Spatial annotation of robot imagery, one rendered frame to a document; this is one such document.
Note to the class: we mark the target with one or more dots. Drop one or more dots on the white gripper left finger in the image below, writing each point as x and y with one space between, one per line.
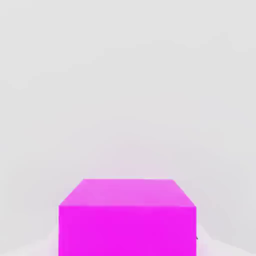
47 248

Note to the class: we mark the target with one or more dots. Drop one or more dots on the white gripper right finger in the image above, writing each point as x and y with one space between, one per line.
208 246

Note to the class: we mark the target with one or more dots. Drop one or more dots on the small magenta cube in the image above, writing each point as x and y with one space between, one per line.
128 226

